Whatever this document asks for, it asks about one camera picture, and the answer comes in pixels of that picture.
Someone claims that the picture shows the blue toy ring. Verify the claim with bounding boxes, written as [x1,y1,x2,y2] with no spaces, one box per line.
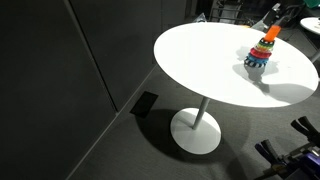
[246,54,269,65]

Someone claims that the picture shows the dark metal rack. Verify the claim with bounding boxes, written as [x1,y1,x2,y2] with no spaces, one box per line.
[209,0,245,24]

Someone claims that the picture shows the black floor plate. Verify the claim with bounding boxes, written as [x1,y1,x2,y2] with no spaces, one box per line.
[129,91,159,119]

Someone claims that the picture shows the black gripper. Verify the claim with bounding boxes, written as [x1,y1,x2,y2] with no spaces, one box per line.
[276,2,309,28]

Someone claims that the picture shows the green toy ring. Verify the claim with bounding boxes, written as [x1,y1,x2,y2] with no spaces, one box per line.
[258,37,276,48]

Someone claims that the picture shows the black clamp handles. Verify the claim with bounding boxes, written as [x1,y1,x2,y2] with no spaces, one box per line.
[254,139,288,166]
[290,115,320,148]

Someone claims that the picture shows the white table pedestal base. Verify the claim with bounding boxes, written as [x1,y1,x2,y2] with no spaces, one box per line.
[170,96,222,155]

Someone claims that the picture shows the red toy ring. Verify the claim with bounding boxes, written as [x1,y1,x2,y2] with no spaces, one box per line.
[249,47,272,60]

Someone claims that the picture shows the grey chair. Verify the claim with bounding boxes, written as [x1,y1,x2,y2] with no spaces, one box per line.
[251,9,278,33]

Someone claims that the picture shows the orange stacking toy stand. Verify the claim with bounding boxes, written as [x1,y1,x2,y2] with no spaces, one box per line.
[264,24,282,43]

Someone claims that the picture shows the small white round table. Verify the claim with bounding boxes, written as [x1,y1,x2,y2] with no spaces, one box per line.
[299,17,320,64]

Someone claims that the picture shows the purple handled tool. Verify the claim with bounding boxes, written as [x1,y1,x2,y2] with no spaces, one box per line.
[299,149,320,175]

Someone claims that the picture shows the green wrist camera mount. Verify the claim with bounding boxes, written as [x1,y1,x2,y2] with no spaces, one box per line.
[303,0,320,9]

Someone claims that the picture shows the colourful ring stacking toy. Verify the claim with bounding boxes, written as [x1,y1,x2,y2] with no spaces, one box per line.
[243,57,267,69]

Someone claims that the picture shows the yellow toy ring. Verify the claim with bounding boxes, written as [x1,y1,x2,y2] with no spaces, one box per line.
[255,42,274,52]

